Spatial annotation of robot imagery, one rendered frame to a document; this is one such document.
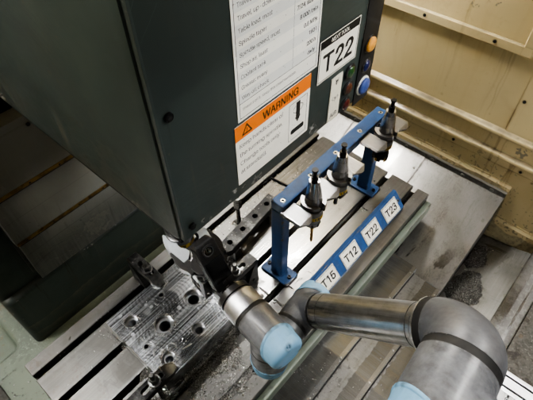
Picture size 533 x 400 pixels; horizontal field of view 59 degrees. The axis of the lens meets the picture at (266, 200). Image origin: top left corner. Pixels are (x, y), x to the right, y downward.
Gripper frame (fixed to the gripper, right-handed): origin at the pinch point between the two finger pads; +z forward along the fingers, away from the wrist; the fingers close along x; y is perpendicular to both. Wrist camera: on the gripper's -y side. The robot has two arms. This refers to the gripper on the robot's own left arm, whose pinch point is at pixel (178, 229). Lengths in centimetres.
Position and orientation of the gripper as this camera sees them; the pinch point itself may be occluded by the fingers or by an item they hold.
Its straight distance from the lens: 101.7
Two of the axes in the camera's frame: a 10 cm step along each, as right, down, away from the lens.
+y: 0.1, 6.3, 7.7
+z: -6.5, -5.8, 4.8
